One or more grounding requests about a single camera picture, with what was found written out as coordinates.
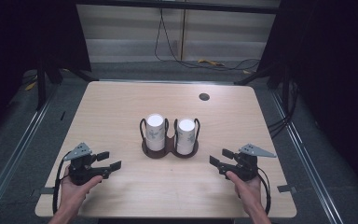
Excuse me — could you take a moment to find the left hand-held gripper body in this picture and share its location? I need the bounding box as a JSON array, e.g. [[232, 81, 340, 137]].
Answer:
[[62, 142, 111, 187]]

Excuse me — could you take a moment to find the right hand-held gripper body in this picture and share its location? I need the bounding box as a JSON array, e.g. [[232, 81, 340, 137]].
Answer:
[[218, 143, 278, 182]]

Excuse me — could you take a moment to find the stack of white paper cups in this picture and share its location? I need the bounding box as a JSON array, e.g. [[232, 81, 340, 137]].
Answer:
[[175, 118, 197, 156], [145, 113, 166, 152]]

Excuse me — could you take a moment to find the dark wooden cup holder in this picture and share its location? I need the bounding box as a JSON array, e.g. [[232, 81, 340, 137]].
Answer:
[[139, 117, 201, 160]]

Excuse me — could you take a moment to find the person's left hand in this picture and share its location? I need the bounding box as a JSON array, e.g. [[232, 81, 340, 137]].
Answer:
[[59, 174, 104, 216]]

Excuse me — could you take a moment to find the person's right hand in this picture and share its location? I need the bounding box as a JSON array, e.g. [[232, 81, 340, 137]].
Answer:
[[226, 170, 264, 214]]

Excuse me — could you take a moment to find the grey tape strip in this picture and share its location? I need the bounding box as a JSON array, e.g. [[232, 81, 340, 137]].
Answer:
[[277, 184, 297, 194]]

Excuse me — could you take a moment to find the black stand leg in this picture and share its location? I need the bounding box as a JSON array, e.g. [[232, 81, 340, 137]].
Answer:
[[35, 59, 48, 112]]

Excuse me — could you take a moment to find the black curtain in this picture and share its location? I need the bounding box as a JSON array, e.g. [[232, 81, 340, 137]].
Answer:
[[256, 0, 358, 200], [0, 0, 91, 138]]

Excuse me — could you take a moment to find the black crossbar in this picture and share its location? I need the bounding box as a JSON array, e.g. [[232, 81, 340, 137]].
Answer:
[[74, 0, 282, 15]]

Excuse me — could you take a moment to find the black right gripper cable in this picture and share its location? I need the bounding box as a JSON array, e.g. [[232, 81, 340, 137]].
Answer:
[[255, 167, 272, 216]]

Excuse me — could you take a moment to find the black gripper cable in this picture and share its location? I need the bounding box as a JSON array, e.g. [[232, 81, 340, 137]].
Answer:
[[51, 151, 73, 216], [255, 167, 272, 216]]

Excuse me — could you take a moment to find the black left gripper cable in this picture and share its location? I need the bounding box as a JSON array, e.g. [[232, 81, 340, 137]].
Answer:
[[51, 151, 73, 216]]

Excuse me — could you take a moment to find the bundle of black floor cables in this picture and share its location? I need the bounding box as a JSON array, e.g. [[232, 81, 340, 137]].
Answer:
[[267, 77, 300, 139]]

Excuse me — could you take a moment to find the metal floor rail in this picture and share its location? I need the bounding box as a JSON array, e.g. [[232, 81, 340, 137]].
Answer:
[[269, 89, 345, 224], [0, 87, 60, 217]]

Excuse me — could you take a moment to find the hanging black cable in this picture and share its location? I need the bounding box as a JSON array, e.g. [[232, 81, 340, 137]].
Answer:
[[154, 7, 261, 73]]

